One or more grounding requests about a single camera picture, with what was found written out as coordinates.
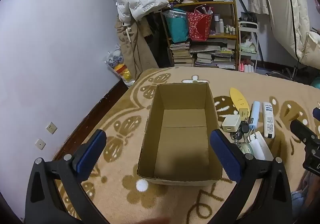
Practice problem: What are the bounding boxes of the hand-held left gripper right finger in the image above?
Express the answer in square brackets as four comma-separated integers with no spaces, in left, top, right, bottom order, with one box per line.
[210,129,293,224]

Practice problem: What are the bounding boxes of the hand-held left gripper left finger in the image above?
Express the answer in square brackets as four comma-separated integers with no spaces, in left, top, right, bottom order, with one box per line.
[24,129,110,224]

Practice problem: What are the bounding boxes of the pale green cartoon case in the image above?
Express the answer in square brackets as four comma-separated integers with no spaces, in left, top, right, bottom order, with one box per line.
[239,142,254,156]

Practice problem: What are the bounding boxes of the white charger plug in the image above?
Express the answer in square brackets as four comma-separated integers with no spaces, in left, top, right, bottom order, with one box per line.
[221,114,241,132]

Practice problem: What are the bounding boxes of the bunch of black keys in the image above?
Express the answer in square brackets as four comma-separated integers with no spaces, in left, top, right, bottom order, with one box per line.
[230,121,250,144]

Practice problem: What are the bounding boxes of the white remote control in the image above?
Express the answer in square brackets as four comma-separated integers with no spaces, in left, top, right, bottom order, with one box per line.
[261,102,275,139]

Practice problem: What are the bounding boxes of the white rectangular box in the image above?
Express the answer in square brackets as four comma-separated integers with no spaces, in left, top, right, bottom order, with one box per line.
[247,131,274,162]

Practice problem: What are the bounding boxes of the brown cardboard box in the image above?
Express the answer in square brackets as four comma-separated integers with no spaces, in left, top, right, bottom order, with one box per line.
[137,82,223,187]

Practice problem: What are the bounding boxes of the light blue power bank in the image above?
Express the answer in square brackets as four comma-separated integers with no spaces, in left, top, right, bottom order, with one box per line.
[247,101,260,131]

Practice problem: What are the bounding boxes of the yellow surfboard-shaped board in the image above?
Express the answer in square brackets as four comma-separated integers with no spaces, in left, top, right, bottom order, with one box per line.
[229,87,250,118]

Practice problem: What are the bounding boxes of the person's right forearm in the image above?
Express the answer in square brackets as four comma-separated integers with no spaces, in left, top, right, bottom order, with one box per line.
[299,171,320,196]

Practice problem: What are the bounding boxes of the beige printed blanket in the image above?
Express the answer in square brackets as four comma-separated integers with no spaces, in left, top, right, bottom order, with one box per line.
[52,65,320,224]

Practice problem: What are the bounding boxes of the grey blue cloth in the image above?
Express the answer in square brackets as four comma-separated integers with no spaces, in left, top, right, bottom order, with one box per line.
[291,190,309,217]

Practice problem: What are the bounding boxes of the black metal stand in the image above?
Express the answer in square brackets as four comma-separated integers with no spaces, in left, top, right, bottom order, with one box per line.
[265,64,310,82]

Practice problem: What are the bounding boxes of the pink and white bottles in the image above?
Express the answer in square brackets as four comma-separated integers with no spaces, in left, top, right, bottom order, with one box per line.
[239,63,254,73]

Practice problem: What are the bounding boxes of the plastic bag of toys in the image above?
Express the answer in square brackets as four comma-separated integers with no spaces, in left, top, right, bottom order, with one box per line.
[104,44,137,87]

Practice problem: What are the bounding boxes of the pale green tissue pack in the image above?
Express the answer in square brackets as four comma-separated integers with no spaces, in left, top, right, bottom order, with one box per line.
[240,40,258,53]

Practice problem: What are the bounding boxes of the white metal cart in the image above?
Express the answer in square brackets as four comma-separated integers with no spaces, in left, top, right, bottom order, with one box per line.
[237,21,260,73]

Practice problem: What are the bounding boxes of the wide stack of books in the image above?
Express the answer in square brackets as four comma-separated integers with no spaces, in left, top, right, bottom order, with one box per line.
[195,49,237,70]

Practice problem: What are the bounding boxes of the beige hanging coat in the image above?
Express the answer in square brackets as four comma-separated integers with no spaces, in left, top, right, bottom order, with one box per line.
[115,19,160,80]

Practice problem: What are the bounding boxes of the narrow stack of books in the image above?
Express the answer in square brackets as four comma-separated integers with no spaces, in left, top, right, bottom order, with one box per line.
[170,42,194,67]

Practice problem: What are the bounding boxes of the flat cardboard sheet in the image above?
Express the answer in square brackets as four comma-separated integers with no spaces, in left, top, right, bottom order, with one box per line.
[189,39,237,53]

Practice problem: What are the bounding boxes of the white padded quilt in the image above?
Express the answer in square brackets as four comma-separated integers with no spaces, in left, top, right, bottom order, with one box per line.
[261,0,320,65]

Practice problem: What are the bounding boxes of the dark item on cart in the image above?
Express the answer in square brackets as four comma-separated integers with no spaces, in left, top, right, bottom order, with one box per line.
[240,12,258,25]

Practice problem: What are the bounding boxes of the wooden shelf unit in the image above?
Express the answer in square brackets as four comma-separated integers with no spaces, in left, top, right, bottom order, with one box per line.
[160,0,239,71]

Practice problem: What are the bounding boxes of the red patterned gift bag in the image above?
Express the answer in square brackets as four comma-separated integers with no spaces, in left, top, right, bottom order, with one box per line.
[186,5,214,42]

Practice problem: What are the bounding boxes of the teal bag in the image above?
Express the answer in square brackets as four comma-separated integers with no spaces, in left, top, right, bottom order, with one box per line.
[164,9,189,43]

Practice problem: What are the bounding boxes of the white wall socket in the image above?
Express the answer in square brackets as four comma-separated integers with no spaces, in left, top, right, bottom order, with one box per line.
[34,138,47,151]
[45,121,58,134]

